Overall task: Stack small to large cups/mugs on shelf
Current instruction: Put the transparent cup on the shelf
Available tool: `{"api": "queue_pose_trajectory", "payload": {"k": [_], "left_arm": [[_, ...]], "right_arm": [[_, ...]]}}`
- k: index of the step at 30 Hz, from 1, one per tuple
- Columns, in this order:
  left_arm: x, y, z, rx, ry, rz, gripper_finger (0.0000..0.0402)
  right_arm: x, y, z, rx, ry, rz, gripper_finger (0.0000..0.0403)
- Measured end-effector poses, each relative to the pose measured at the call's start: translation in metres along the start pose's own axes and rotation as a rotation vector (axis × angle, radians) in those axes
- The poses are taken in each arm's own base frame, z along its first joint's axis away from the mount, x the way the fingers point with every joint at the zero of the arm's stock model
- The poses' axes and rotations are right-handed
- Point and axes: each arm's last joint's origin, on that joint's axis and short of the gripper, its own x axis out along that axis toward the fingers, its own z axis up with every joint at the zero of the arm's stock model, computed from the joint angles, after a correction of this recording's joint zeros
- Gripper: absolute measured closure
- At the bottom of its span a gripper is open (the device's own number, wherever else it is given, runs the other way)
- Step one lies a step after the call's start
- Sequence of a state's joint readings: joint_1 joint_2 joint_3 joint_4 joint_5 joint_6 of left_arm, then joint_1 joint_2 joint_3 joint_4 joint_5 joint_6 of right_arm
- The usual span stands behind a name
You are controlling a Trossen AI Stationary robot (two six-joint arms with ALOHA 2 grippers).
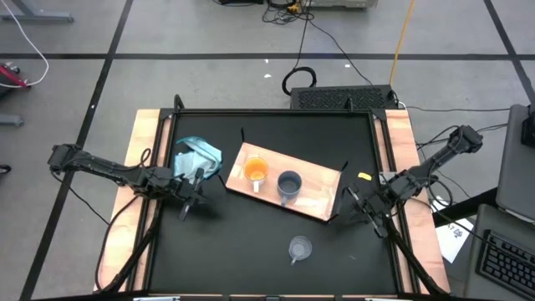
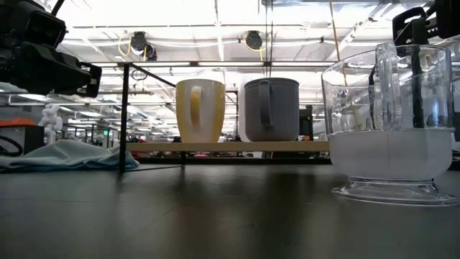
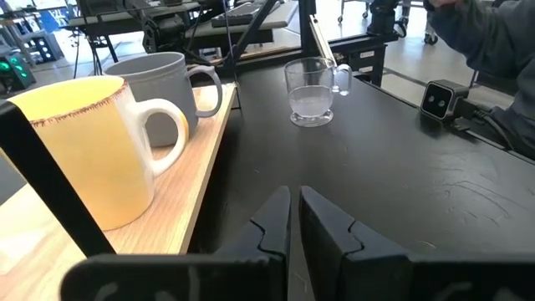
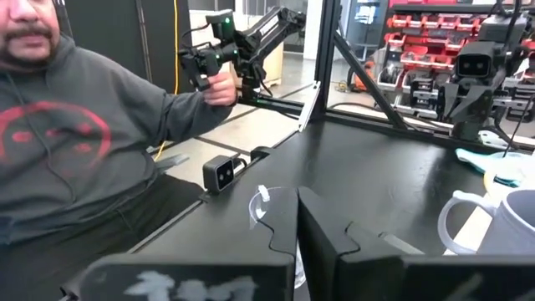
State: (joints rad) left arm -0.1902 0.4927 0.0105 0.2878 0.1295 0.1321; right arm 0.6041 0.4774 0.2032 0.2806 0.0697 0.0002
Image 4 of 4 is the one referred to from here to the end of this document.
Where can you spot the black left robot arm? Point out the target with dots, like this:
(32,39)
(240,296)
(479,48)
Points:
(501,29)

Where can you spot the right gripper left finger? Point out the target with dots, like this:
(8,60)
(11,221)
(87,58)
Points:
(284,221)

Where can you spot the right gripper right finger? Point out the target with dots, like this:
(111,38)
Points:
(322,242)

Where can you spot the grey plastic mug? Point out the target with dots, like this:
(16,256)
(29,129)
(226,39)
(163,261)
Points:
(510,226)

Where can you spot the red storage bin rack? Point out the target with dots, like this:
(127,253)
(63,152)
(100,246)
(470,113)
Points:
(418,25)

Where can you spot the person's hand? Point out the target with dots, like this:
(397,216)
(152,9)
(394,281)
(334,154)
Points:
(219,88)

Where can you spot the grey chair armrest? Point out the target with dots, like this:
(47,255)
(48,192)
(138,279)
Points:
(173,161)

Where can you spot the yellow white ceramic mug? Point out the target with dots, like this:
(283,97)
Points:
(507,177)

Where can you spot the person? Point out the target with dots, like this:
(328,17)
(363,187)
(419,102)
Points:
(62,146)

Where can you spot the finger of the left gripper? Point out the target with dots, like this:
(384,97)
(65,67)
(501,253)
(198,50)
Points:
(474,104)
(451,102)

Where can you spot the white frame plate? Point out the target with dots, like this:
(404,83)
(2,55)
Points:
(310,106)

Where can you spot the light blue cloth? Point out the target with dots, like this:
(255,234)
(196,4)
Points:
(485,163)

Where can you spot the small black table camera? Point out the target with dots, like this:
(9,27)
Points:
(218,173)

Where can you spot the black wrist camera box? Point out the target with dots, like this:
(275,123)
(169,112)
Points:
(473,62)

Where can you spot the black aluminium table frame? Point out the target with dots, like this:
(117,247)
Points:
(330,62)

